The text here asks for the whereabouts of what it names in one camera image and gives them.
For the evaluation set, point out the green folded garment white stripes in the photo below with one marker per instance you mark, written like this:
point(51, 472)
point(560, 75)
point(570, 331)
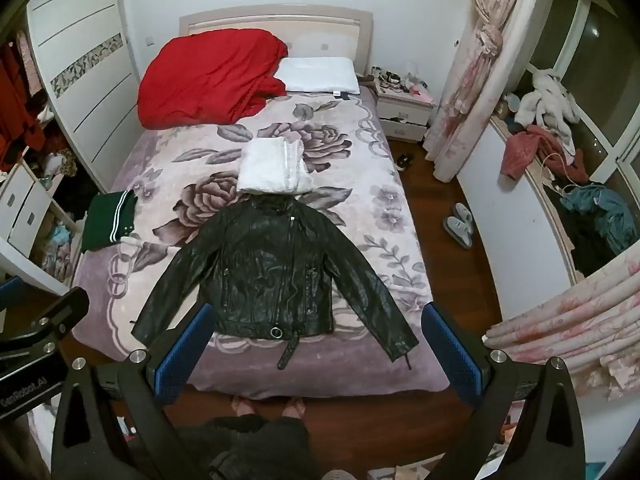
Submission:
point(102, 220)

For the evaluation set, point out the cluster of small toiletries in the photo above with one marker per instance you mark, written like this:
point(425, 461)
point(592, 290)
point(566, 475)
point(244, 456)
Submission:
point(395, 80)

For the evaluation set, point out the cream bed headboard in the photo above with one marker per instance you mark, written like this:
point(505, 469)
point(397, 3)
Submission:
point(325, 35)

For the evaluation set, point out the white nightstand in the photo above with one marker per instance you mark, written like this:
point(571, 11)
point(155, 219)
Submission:
point(402, 115)

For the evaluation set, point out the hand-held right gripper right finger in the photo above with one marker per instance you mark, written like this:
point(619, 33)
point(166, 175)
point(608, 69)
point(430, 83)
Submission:
point(450, 355)

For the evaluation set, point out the person's legs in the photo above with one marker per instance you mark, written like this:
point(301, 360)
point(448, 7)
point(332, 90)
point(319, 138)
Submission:
point(260, 445)

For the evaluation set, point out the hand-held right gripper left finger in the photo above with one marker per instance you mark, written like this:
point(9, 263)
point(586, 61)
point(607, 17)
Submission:
point(184, 352)

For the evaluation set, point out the dark garment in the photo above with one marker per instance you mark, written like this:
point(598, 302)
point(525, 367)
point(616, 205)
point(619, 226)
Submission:
point(580, 240)

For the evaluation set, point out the white wardrobe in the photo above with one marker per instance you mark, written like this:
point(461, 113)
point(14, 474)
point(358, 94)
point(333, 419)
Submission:
point(85, 60)

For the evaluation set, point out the grey slipper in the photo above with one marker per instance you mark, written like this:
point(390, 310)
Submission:
point(457, 234)
point(465, 215)

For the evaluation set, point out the white pillow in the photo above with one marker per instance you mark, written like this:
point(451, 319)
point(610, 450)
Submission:
point(317, 76)

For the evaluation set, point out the pink red garment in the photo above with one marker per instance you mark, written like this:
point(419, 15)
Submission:
point(520, 152)

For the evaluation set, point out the tied pink floral curtain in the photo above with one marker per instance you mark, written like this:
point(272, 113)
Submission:
point(475, 60)

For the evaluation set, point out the loose pink floral curtain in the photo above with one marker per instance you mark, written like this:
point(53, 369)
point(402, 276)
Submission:
point(575, 310)

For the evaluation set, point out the red hanging clothes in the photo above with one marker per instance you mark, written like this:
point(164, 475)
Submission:
point(17, 105)

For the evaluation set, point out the teal garment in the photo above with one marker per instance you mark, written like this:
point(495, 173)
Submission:
point(605, 215)

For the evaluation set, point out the red duvet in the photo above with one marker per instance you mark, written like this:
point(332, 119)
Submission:
point(205, 80)

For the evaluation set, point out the dark shoes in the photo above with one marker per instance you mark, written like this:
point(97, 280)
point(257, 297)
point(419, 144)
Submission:
point(404, 161)

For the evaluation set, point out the white drawer unit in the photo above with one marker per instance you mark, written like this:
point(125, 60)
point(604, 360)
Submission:
point(25, 210)

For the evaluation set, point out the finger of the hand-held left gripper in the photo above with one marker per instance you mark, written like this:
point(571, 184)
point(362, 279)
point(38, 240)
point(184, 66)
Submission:
point(9, 294)
point(60, 312)

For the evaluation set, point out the black leather jacket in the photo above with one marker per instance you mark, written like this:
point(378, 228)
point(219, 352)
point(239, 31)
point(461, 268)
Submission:
point(270, 270)

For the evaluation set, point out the white fluffy clothes pile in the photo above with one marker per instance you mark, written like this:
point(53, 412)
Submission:
point(547, 102)

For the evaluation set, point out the clothes pile on windowsill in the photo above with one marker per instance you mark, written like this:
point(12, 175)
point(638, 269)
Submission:
point(577, 20)

